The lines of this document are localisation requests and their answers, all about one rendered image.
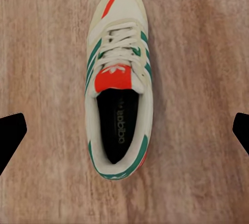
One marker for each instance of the gym shoe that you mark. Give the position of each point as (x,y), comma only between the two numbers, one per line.
(119,94)

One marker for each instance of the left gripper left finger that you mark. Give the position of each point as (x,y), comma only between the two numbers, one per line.
(12,131)

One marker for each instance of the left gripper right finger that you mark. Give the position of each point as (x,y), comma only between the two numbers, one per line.
(241,129)

